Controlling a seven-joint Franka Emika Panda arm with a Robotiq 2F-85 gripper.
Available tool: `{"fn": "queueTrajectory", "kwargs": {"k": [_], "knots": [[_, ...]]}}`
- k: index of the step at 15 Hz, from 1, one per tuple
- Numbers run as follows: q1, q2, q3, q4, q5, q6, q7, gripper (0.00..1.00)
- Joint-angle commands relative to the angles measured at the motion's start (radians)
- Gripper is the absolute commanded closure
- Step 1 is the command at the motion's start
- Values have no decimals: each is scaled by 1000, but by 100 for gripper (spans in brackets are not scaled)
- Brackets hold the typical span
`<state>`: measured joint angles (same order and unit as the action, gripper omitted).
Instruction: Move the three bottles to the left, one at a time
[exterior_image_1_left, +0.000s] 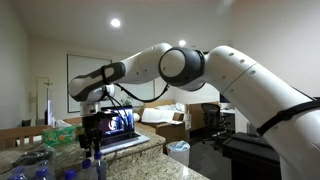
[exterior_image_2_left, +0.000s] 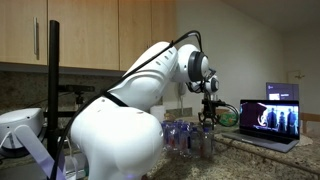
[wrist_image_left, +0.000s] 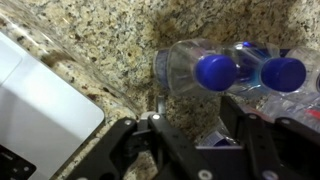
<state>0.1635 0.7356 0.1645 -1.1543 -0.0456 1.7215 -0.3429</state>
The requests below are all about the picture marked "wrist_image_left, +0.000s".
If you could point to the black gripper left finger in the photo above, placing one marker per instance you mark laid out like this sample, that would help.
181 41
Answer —
177 158

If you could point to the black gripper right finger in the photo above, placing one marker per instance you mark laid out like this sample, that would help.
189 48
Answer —
250 130

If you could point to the blue-capped water bottle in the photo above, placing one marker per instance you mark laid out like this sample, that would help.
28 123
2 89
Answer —
218 136
264 68
195 67

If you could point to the shrink-wrapped water bottle pack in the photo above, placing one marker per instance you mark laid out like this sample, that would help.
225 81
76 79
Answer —
305 110

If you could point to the silver open laptop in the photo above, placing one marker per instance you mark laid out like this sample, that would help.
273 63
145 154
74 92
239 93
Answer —
43 119

